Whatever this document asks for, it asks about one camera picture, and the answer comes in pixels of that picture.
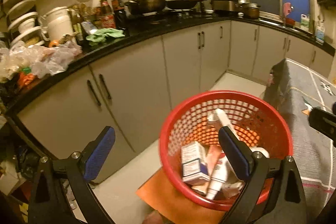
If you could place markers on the crumpled plastic bags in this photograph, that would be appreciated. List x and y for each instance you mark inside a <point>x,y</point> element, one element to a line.
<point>41,60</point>

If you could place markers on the green cloth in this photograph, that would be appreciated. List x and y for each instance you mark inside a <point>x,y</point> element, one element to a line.
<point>104,34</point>

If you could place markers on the dark soy sauce bottle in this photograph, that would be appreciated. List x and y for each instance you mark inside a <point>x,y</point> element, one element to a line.
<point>106,15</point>

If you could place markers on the grey star patterned tablecloth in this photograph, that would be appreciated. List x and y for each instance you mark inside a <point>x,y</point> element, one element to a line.
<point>293,90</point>

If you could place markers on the rectangular metal cooker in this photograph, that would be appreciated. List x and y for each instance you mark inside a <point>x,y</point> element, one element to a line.
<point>225,7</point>

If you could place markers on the orange stool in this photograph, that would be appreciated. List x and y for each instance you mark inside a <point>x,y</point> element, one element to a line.
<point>158,193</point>

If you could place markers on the white dish rack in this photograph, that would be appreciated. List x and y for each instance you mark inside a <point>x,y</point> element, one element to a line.
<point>23,23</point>

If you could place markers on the orange medicine box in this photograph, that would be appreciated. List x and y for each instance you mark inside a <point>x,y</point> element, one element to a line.
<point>214,152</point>

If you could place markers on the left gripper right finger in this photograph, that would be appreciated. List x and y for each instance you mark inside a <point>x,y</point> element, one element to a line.
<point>286,199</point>

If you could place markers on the steel wok with lid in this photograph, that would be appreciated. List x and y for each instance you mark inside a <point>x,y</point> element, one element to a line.
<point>140,7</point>

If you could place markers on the white plastic bottle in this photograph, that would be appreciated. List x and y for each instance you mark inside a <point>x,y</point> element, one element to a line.
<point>219,176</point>

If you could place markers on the steel stock pot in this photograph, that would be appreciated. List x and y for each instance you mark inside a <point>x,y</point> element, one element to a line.
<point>250,10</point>

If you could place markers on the black frying pan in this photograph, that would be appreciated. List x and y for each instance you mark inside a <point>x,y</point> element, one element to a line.
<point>182,4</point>

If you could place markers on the white lidded bucket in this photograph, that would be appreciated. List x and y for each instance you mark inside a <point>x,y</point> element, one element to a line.
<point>58,23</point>

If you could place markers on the white cardboard box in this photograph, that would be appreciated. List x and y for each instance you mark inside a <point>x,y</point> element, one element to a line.
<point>194,165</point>

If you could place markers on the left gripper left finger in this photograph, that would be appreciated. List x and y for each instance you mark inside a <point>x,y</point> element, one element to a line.
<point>49,203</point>

